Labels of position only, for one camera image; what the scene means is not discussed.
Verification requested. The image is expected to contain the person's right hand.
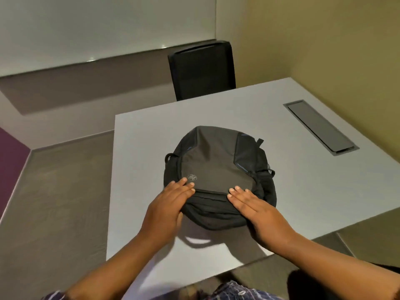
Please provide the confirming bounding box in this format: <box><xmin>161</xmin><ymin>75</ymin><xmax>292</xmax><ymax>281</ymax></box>
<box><xmin>227</xmin><ymin>185</ymin><xmax>298</xmax><ymax>253</ymax></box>

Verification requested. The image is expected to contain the person's left hand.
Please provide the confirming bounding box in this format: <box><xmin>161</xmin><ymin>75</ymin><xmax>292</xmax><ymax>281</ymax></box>
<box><xmin>139</xmin><ymin>177</ymin><xmax>196</xmax><ymax>247</ymax></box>

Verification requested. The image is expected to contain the grey backpack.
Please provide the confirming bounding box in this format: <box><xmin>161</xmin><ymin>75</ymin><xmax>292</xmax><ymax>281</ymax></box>
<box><xmin>163</xmin><ymin>125</ymin><xmax>278</xmax><ymax>232</ymax></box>

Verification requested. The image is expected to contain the black chair with armrests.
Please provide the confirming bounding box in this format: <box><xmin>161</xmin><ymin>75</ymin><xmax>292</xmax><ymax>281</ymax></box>
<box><xmin>287</xmin><ymin>264</ymin><xmax>400</xmax><ymax>300</ymax></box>

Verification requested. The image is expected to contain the black mesh-back chair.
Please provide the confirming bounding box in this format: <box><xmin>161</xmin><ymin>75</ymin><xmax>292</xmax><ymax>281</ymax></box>
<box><xmin>167</xmin><ymin>40</ymin><xmax>237</xmax><ymax>102</ymax></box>

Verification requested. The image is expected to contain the person's left forearm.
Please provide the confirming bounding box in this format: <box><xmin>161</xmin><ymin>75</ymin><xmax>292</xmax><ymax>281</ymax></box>
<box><xmin>65</xmin><ymin>231</ymin><xmax>160</xmax><ymax>300</ymax></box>

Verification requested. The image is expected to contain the person's right forearm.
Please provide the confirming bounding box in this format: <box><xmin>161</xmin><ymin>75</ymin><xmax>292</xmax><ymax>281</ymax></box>
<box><xmin>276</xmin><ymin>232</ymin><xmax>400</xmax><ymax>300</ymax></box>

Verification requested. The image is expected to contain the white table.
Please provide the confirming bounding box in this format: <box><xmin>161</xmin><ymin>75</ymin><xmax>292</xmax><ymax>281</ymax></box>
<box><xmin>106</xmin><ymin>77</ymin><xmax>400</xmax><ymax>300</ymax></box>

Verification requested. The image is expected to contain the grey table cable hatch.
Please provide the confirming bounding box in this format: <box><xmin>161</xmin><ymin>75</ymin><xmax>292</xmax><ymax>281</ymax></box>
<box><xmin>283</xmin><ymin>100</ymin><xmax>360</xmax><ymax>157</ymax></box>

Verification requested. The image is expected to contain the white wall board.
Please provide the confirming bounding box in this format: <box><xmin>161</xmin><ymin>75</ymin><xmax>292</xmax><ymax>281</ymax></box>
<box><xmin>0</xmin><ymin>0</ymin><xmax>217</xmax><ymax>77</ymax></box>

